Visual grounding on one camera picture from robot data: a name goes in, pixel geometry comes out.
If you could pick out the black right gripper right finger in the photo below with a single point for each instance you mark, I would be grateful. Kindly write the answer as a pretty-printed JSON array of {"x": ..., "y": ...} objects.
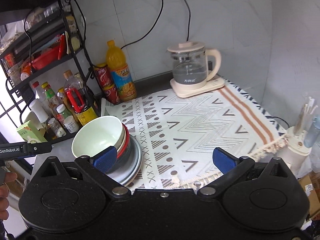
[{"x": 243, "y": 176}]

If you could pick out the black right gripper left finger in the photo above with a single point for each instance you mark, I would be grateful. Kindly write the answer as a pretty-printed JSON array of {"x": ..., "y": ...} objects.
[{"x": 86, "y": 176}]

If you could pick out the white plate bakery print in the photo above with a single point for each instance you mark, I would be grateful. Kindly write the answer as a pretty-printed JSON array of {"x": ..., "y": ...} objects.
[{"x": 128, "y": 166}]

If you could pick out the pale green bowl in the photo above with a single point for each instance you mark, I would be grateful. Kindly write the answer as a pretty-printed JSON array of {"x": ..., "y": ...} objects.
[{"x": 98, "y": 135}]

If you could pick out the person's left hand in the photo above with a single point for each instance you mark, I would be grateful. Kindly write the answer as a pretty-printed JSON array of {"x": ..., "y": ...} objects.
[{"x": 4, "y": 203}]

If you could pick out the red white bowl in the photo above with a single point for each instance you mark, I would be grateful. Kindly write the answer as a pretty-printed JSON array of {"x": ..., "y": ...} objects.
[{"x": 124, "y": 143}]

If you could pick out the green carton box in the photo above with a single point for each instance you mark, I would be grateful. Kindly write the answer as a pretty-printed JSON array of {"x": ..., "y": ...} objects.
[{"x": 29, "y": 133}]

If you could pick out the dark sauce bottle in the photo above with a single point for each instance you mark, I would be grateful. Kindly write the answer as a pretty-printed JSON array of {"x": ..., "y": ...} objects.
[{"x": 75, "y": 93}]

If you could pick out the white utensil holder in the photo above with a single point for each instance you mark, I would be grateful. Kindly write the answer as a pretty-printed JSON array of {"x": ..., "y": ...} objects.
[{"x": 301, "y": 138}]

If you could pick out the patterned woven table mat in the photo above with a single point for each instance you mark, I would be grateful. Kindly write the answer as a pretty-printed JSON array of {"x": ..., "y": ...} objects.
[{"x": 177, "y": 136}]

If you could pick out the red soda can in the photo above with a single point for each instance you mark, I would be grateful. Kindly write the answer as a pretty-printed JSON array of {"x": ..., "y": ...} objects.
[
  {"x": 112, "y": 94},
  {"x": 103, "y": 75}
]

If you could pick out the cream kettle heating base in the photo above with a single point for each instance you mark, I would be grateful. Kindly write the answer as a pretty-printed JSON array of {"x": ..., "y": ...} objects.
[{"x": 186, "y": 91}]

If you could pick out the black metal spice rack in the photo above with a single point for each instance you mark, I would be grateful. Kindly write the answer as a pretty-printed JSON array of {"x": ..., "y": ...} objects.
[{"x": 49, "y": 38}]

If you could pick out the orange juice bottle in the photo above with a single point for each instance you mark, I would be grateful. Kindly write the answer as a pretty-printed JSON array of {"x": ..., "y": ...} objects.
[{"x": 119, "y": 69}]

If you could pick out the glass kettle cream handle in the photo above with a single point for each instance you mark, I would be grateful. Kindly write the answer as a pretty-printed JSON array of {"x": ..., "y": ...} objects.
[{"x": 194, "y": 63}]

